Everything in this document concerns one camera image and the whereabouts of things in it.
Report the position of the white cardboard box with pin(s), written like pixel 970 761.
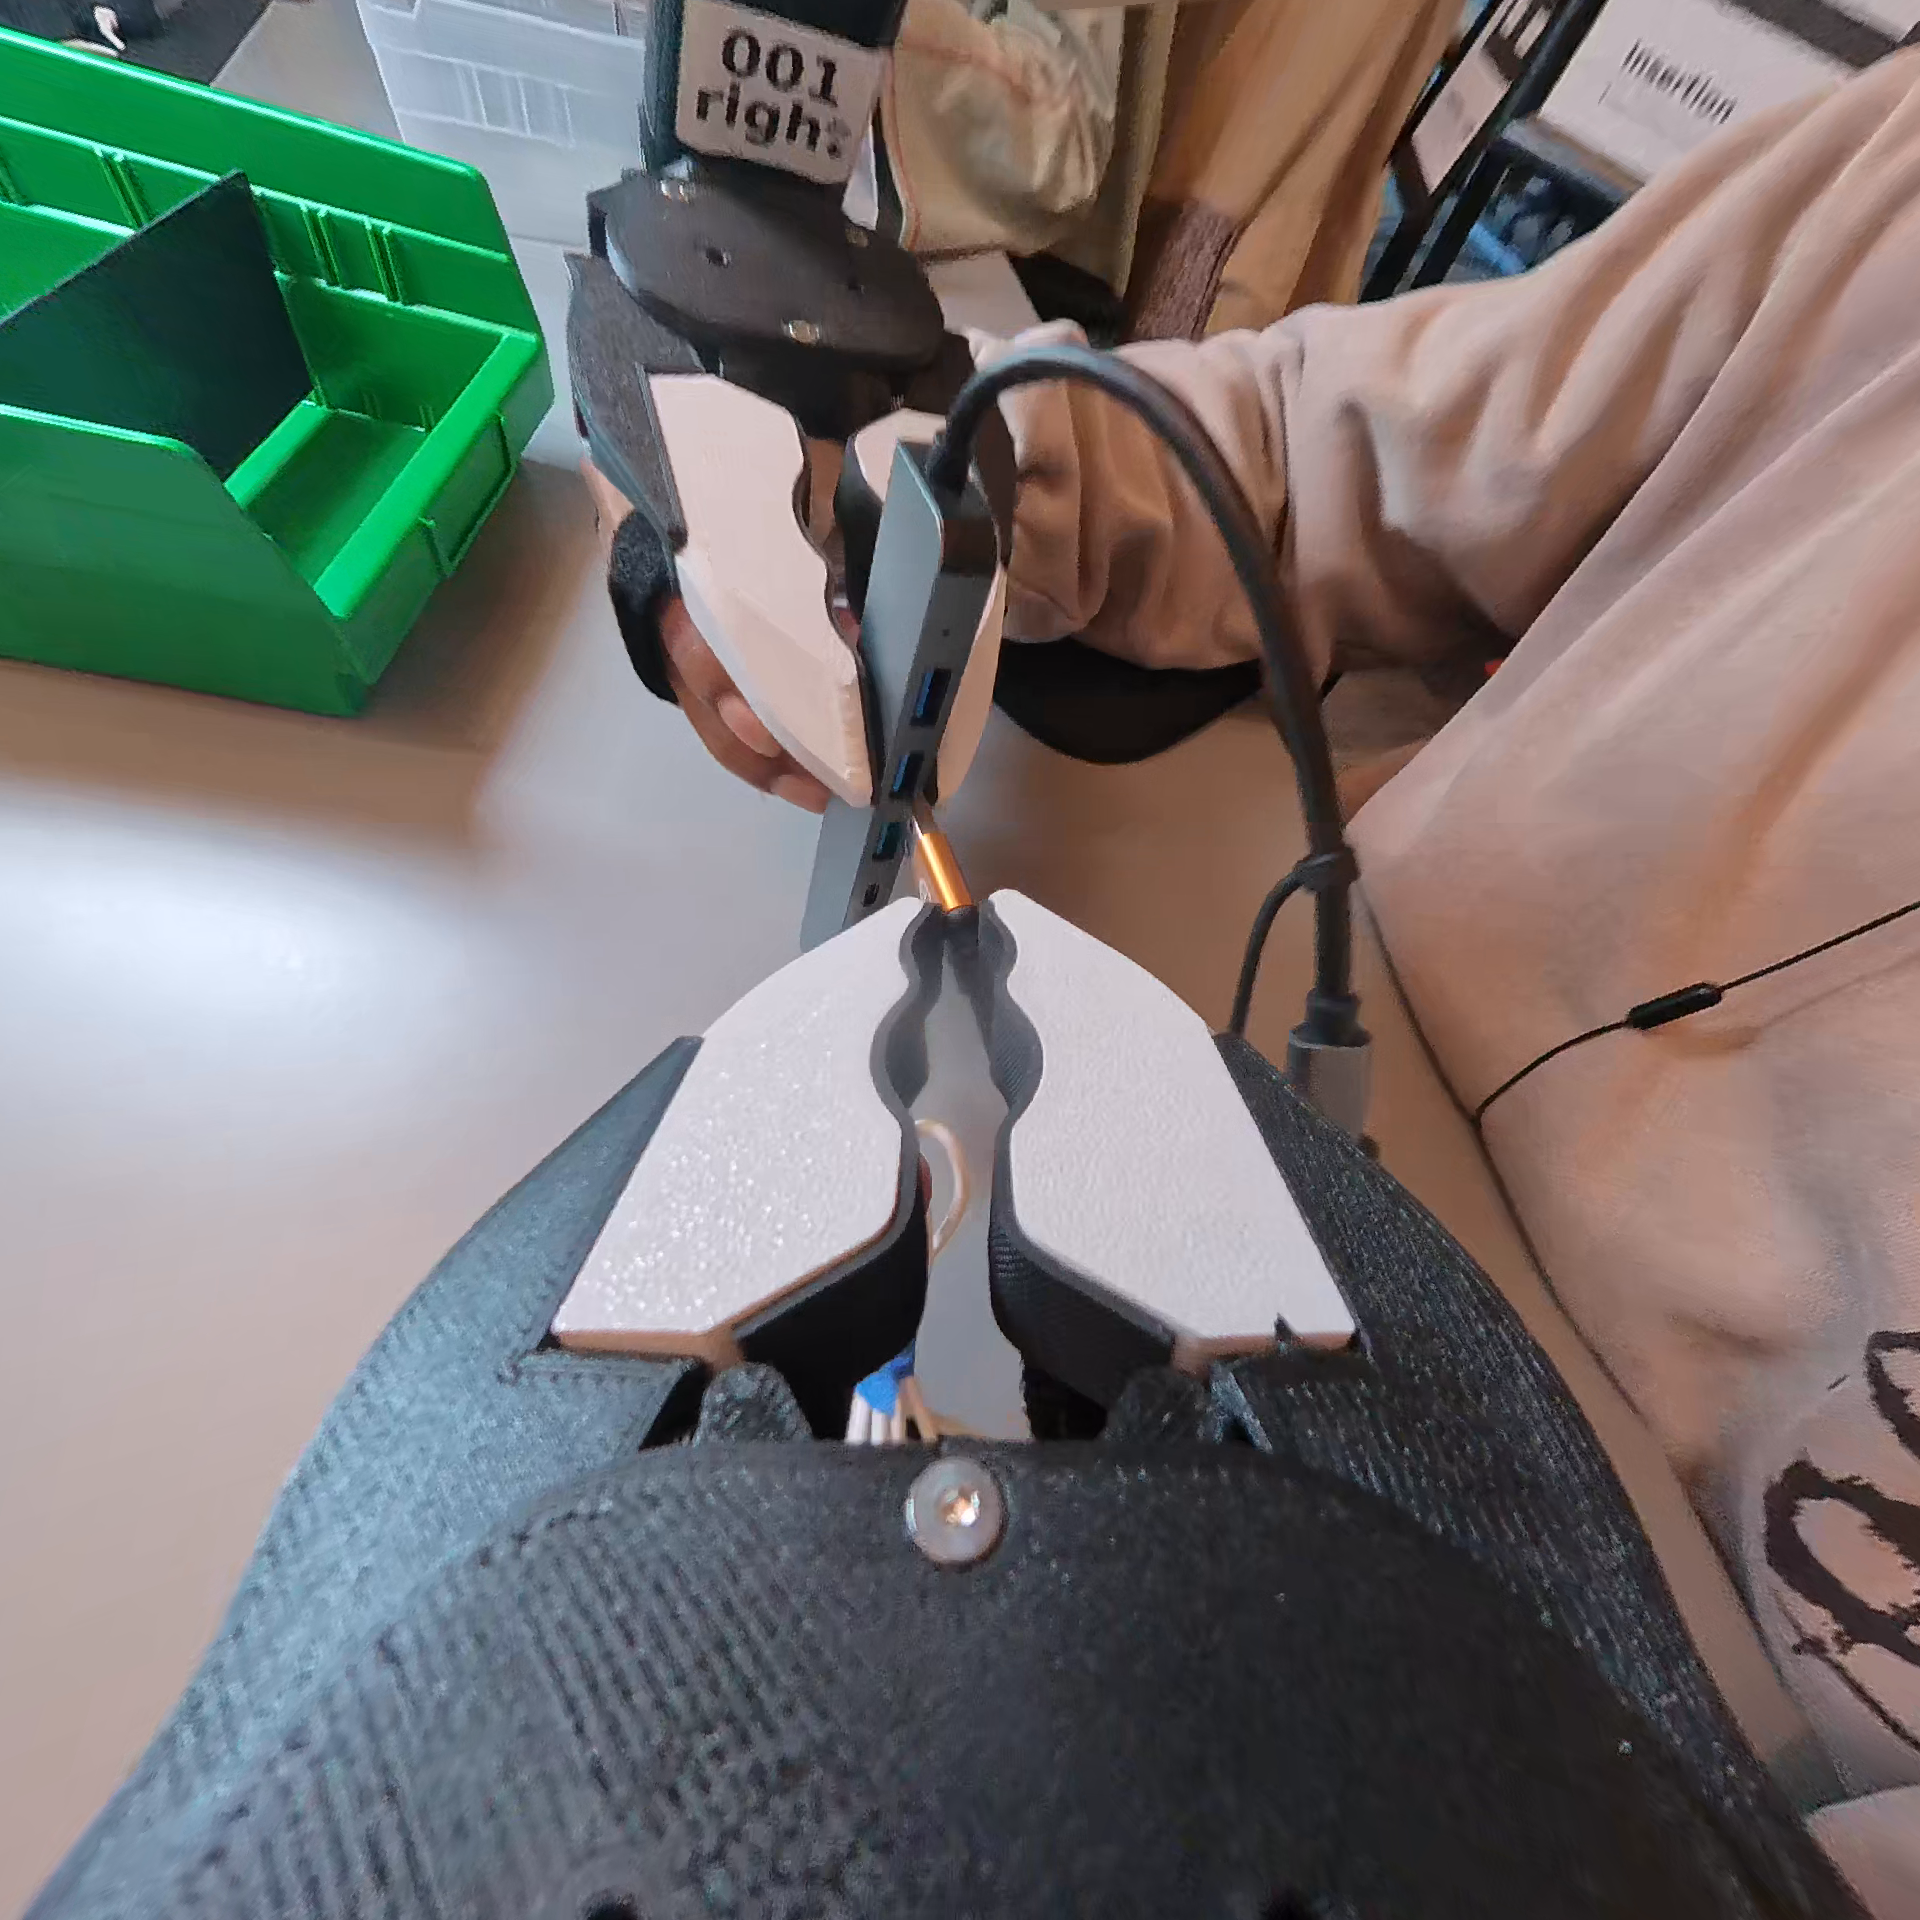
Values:
pixel 1681 76

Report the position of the tan jacket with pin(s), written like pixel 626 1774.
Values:
pixel 1290 150

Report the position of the person's right hand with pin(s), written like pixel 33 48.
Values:
pixel 721 721

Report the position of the black divider panel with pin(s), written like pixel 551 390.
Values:
pixel 148 346

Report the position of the black rounded cushion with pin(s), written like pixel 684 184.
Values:
pixel 1126 714

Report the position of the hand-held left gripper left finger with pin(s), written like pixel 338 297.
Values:
pixel 735 1185

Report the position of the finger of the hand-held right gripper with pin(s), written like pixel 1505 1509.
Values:
pixel 975 674
pixel 750 569

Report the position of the green plastic bin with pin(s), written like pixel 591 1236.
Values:
pixel 119 599

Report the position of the person's right forearm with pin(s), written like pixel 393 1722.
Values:
pixel 1348 480

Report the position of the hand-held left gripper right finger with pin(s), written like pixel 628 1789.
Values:
pixel 1154 1156

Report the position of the grey usb hub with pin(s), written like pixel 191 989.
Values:
pixel 931 599

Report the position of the black metal frame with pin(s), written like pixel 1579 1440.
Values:
pixel 1448 210

